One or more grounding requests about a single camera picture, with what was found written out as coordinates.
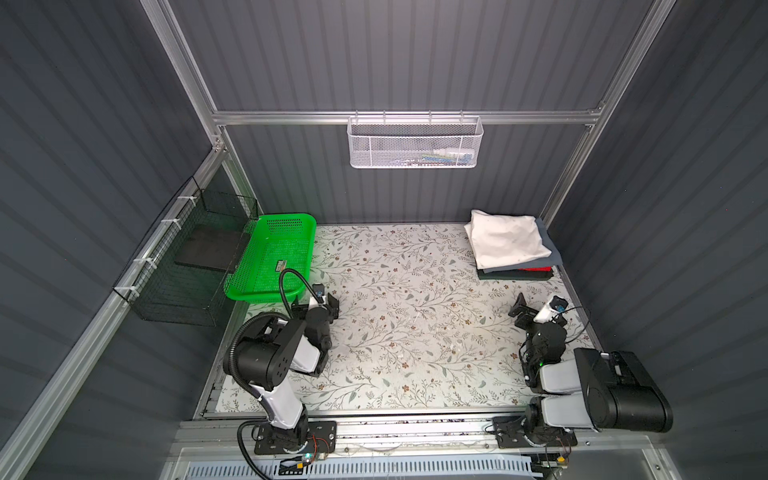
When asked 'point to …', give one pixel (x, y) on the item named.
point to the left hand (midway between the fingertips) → (310, 297)
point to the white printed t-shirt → (505, 239)
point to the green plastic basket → (273, 243)
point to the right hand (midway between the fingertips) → (541, 302)
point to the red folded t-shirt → (539, 269)
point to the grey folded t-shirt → (552, 260)
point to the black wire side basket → (180, 274)
